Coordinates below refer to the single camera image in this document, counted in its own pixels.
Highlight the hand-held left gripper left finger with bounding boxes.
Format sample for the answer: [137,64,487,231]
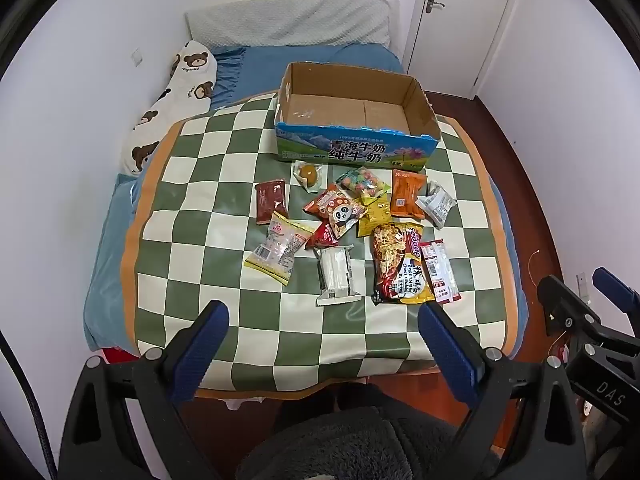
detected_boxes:
[59,300,231,480]

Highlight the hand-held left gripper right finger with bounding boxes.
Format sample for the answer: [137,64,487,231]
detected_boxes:
[417,301,588,480]

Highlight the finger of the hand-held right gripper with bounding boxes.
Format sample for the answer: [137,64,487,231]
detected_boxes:
[537,275,601,336]
[592,267,640,328]

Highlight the small red snack packet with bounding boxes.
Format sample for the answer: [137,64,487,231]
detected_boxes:
[305,222,343,250]

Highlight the colourful candy bag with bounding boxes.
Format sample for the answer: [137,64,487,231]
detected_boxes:
[335,167,392,201]

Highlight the printed cardboard box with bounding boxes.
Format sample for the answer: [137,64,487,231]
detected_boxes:
[274,61,442,172]

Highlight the red white sachet packet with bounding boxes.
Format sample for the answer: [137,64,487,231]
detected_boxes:
[419,239,461,303]

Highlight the red object under bed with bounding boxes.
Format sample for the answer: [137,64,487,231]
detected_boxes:
[102,347,141,366]

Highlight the large noodle snack packet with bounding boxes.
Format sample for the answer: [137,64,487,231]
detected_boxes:
[371,222,436,306]

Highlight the green white checkered mat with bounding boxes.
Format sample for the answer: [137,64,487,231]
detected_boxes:
[120,92,521,393]

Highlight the white yellow snack packet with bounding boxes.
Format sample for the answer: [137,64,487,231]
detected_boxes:
[244,211,315,287]

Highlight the person's dark fuzzy pants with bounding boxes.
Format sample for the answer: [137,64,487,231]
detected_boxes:
[235,385,501,480]

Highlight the white wafer packet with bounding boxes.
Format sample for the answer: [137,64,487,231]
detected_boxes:
[315,244,362,307]

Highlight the silver white snack packet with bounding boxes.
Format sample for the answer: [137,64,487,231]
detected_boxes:
[416,181,457,227]

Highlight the dark red snack packet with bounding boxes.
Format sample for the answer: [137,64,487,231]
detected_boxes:
[254,180,290,226]

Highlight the orange snack packet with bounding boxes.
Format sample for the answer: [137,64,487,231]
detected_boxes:
[390,170,427,219]

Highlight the panda print snack packet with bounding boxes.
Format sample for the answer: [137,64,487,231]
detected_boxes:
[302,186,367,239]

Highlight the braised egg packet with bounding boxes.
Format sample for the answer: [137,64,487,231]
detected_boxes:
[292,160,328,193]

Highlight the bear print pillow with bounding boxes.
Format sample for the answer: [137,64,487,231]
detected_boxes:
[117,40,218,177]

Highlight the white door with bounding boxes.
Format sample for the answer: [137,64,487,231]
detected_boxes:
[410,0,526,101]

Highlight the grey dotted pillow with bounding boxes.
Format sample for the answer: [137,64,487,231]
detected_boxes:
[185,0,391,51]

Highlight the black cable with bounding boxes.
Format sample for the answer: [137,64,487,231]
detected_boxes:
[0,330,57,480]

